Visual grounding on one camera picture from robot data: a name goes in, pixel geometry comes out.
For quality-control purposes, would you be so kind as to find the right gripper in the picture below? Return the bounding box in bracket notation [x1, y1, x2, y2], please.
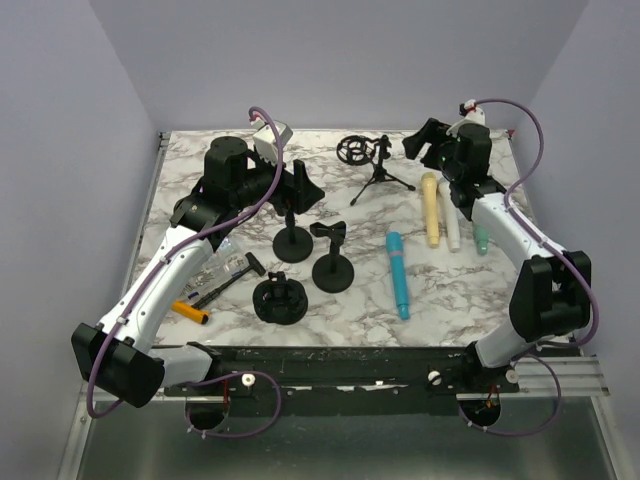
[403, 118, 462, 182]

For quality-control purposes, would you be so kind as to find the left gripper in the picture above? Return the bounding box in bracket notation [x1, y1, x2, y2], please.
[232, 147, 325, 215]

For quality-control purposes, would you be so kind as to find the beige microphone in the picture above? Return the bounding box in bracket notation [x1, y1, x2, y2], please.
[421, 172, 440, 248]

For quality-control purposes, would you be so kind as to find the tall black clip stand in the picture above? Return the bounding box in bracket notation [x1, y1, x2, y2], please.
[272, 200, 313, 264]

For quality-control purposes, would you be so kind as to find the black tripod shock-mount stand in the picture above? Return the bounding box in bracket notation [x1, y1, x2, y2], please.
[336, 134, 416, 206]

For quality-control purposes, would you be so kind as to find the white microphone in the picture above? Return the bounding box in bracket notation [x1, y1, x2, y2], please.
[438, 178, 461, 252]

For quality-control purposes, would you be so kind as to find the short black clip stand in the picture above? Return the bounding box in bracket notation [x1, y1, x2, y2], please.
[310, 221, 355, 294]

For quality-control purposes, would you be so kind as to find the blue microphone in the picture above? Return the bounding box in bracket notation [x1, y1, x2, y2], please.
[386, 231, 410, 320]

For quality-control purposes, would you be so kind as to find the black shock-mount round stand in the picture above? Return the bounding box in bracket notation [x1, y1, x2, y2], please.
[252, 271, 308, 326]

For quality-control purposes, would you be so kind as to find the mint green microphone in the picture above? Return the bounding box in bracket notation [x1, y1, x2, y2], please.
[473, 224, 490, 256]

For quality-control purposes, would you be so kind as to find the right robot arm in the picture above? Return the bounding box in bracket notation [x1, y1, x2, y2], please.
[402, 118, 591, 392]

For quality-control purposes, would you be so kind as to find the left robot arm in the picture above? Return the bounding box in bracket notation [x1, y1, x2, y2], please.
[71, 136, 325, 408]

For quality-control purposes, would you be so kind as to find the clear plastic screw box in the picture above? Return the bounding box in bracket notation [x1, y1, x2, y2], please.
[179, 236, 247, 302]

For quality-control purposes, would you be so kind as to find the orange yellow tool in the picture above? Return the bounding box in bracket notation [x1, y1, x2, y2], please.
[171, 301, 209, 325]

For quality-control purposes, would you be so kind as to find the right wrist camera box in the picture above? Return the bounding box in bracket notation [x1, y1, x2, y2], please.
[446, 99, 486, 137]

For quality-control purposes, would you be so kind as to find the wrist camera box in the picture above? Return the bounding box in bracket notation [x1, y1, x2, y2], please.
[446, 99, 486, 137]
[251, 118, 293, 166]

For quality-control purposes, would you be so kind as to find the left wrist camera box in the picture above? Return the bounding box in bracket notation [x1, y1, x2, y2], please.
[251, 118, 293, 166]

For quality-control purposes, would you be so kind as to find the black t-handle tool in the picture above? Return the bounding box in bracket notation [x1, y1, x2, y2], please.
[192, 252, 266, 310]

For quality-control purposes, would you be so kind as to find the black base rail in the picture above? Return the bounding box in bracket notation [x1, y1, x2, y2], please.
[164, 345, 519, 417]

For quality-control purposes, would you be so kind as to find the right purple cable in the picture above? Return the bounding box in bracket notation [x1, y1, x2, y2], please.
[457, 98, 601, 438]

